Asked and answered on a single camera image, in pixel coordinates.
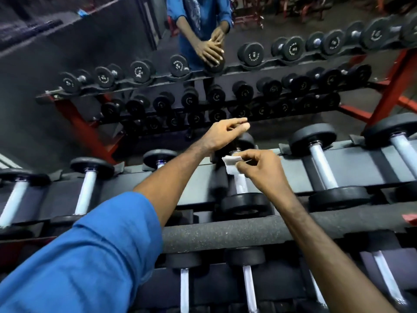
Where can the person's right hand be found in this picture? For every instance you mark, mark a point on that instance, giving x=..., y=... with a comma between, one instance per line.
x=267, y=174

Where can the person's left hand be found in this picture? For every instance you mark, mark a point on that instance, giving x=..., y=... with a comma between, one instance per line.
x=220, y=136

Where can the person's left thumb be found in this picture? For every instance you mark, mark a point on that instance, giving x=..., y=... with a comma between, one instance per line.
x=241, y=127

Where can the person's right thumb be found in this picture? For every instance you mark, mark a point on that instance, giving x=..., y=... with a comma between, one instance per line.
x=245, y=168

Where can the small white cloth piece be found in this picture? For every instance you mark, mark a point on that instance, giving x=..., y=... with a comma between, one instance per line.
x=230, y=162

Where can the person's right forearm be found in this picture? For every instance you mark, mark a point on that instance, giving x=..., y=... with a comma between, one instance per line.
x=325, y=254

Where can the person's left forearm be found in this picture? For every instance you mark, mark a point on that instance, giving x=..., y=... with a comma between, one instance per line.
x=174, y=180

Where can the grey foam padded bar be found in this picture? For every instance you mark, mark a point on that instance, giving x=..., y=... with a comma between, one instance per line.
x=228, y=232

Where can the row of large black dumbbells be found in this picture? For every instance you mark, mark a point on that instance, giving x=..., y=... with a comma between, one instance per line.
x=321, y=164

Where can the black and red weight rack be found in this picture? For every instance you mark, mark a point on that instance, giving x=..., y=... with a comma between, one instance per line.
x=353, y=164

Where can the small red tag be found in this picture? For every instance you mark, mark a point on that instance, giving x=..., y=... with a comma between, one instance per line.
x=410, y=219

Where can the person's blue sleeve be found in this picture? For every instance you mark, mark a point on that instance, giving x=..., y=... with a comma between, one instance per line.
x=84, y=257

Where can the large wall mirror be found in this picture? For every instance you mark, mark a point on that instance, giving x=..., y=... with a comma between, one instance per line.
x=35, y=120

